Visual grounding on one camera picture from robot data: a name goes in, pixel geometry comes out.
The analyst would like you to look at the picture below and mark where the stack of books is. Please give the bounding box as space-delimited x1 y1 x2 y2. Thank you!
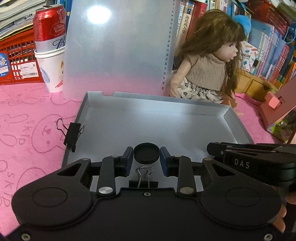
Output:
0 0 58 39

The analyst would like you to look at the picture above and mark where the red drink can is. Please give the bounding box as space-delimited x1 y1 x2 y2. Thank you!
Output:
33 6 67 53

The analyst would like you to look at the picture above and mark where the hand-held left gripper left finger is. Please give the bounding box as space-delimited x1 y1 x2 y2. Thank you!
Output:
57 146 134 198

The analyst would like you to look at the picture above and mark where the row of upright books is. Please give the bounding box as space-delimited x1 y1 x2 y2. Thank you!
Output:
176 0 296 86

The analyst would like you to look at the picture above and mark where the grey cardboard box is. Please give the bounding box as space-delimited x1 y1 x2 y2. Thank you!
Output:
60 91 255 193

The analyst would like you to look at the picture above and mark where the translucent plastic clipboard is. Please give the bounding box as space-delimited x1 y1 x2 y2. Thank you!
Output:
63 0 177 100

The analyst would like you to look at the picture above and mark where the small black binder clip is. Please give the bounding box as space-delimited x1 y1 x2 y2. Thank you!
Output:
56 118 85 153

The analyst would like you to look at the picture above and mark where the black bottle cap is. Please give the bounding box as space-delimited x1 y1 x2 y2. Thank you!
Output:
134 143 160 164

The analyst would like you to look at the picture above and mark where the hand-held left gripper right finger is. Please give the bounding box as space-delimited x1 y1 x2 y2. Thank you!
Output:
160 146 235 198

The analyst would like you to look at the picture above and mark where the brown-haired doll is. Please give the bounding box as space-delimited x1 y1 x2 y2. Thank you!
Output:
169 11 245 118

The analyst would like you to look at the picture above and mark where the pink wooden house stand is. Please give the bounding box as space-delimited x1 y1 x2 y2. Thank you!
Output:
258 80 296 144

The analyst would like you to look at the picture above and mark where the white paper cup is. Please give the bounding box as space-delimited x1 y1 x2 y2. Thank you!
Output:
34 45 66 93

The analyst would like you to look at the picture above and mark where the blue plush toy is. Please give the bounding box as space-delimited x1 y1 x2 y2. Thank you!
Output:
232 15 252 34

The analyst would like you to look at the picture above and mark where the large black binder clip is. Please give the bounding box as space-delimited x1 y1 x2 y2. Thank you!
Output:
129 166 159 189

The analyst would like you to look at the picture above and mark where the person's right hand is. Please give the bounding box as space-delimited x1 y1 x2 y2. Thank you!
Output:
274 205 287 232

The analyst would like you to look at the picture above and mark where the wooden shelf box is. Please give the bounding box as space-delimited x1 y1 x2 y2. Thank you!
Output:
233 68 279 103

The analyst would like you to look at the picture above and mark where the red plastic crate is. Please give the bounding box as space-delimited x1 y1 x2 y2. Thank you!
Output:
0 23 45 86

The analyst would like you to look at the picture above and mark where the white printed cardboard box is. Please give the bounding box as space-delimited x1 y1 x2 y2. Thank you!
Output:
238 40 260 76

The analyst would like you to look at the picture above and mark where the pink rabbit print towel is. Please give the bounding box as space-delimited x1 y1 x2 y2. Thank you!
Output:
0 82 296 232

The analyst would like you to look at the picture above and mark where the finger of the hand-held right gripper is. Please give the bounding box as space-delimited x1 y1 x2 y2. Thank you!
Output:
226 147 296 162
206 142 296 160

